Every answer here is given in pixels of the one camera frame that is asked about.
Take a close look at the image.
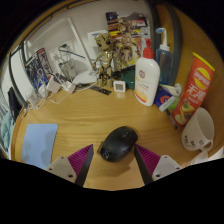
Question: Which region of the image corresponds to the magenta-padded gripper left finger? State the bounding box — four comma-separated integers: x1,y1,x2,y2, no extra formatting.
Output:
44,143,95,187

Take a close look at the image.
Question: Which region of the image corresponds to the white power adapter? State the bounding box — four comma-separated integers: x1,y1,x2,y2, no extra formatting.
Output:
45,77,62,95

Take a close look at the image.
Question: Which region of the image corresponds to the metal cup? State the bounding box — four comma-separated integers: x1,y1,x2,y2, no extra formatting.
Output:
61,60,76,81

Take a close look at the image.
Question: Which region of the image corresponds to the white printed mug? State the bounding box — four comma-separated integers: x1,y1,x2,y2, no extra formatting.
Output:
181,107,215,153

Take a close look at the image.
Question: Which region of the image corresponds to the clear plastic container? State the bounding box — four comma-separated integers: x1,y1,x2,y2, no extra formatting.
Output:
188,146,224,167

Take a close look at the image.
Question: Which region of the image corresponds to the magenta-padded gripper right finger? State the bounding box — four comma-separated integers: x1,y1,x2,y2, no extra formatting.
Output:
133,143,183,186

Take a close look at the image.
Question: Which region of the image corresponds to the black bag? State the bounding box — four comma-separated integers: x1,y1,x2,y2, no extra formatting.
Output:
7,87,22,124

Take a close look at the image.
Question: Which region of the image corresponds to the dark green container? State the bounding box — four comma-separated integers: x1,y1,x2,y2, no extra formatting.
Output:
120,68,137,90

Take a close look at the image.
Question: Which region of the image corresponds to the white red-capped lotion bottle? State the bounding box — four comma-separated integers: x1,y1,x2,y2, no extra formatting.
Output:
134,38,161,107

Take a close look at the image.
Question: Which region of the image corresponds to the blue pump spray bottle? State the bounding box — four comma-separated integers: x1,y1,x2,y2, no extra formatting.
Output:
155,27,174,85

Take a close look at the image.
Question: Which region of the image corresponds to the small white cube clock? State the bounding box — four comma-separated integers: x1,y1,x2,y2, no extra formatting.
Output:
113,79,127,93

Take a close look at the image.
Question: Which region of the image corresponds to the blue robot model box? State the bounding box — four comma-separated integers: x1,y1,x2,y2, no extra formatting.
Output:
23,47,51,93

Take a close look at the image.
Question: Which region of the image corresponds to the black computer mouse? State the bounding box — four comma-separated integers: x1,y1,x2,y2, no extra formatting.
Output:
100,125,139,163

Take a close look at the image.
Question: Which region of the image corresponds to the printed figure box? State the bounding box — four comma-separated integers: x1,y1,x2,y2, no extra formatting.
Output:
105,11,151,72

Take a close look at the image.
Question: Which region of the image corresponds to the teal blanket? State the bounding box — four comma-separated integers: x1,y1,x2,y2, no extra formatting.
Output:
0,111,16,155

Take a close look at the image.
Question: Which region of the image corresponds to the brown tree figurine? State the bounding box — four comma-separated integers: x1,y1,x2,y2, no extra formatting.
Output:
92,32,116,89

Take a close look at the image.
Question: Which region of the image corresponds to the blue tissue pack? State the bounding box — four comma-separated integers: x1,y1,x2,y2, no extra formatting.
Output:
153,84,177,112

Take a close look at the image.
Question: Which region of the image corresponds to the light blue mouse pad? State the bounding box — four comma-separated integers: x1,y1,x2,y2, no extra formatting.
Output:
21,123,59,170

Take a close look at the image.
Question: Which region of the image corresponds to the red yellow chip canister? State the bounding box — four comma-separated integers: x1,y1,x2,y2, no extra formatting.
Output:
172,52,216,127

